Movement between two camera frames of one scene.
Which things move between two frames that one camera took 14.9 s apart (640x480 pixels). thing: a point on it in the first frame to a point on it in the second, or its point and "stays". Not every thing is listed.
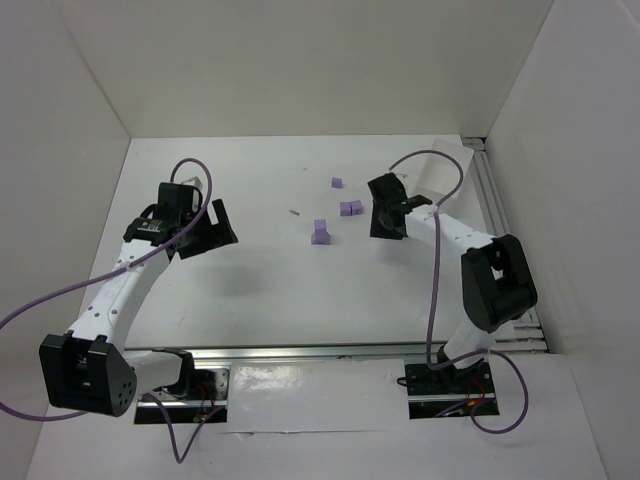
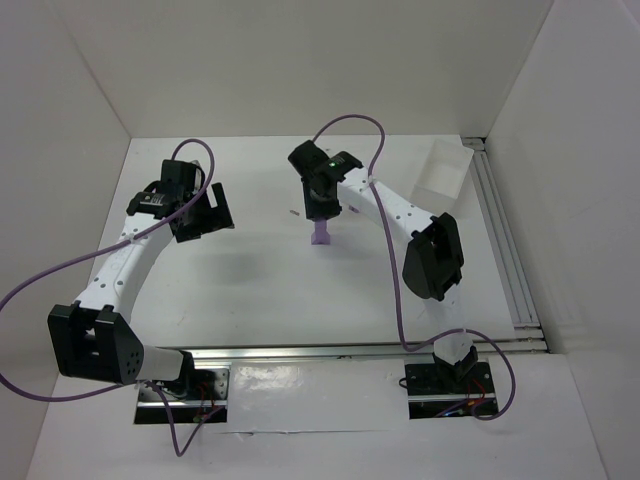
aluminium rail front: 327,352 stays
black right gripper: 380,209 to 322,209
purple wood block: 320,235 stays
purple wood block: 320,231 stays
